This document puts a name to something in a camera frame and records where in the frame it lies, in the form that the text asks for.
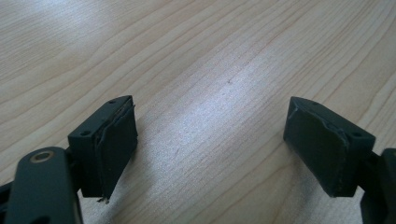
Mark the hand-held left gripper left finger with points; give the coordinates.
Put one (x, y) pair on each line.
(106, 149)

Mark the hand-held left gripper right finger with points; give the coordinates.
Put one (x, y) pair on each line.
(327, 149)

